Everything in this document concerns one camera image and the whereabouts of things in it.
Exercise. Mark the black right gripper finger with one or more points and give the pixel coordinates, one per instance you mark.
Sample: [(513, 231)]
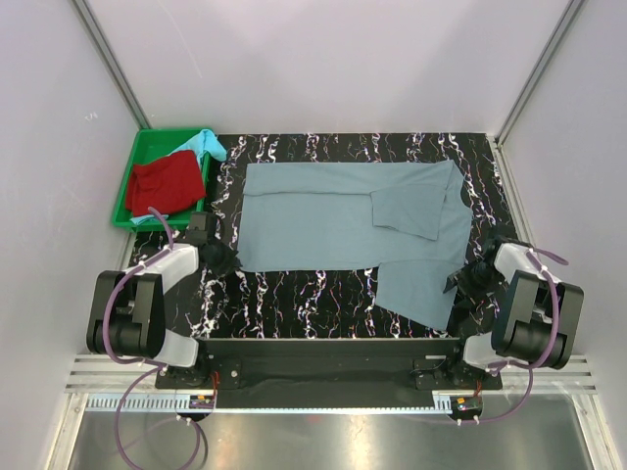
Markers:
[(453, 281), (463, 305)]

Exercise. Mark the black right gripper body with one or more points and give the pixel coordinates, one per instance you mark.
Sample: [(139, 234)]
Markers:
[(479, 280)]

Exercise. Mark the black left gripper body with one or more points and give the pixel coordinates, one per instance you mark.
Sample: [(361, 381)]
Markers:
[(221, 256)]

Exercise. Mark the grey-blue polo shirt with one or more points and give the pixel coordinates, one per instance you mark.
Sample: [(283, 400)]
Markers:
[(408, 220)]

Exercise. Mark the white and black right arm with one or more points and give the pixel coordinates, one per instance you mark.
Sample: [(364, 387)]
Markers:
[(538, 312)]

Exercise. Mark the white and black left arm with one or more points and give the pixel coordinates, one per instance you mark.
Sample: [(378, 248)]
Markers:
[(127, 319)]

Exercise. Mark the red t shirt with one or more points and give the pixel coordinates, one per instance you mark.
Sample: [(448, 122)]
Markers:
[(169, 184)]

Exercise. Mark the right connector box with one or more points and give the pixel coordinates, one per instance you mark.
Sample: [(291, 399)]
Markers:
[(468, 404)]

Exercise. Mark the connector box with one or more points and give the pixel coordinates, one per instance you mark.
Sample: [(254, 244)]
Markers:
[(204, 402), (468, 404)]

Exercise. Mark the light blue t shirt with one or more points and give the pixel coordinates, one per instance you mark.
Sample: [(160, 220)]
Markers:
[(206, 144)]

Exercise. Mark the green plastic tray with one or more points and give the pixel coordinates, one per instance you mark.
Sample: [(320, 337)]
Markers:
[(157, 181)]

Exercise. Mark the left connector box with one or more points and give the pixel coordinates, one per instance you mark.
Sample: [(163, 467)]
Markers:
[(204, 402)]

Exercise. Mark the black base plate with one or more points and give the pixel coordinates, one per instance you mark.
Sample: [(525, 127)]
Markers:
[(334, 371)]

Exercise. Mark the white slotted cable duct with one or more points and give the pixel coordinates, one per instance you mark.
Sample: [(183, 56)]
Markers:
[(294, 404)]

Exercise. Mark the aluminium front rail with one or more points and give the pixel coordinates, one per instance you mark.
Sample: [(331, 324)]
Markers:
[(113, 418)]

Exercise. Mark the left aluminium corner post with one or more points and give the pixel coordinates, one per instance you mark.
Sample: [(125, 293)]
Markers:
[(108, 57)]

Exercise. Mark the aluminium corner post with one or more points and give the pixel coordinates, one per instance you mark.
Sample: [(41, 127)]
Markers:
[(108, 57), (565, 22)]

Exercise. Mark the right aluminium corner post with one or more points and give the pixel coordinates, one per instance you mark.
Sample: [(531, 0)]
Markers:
[(565, 22)]

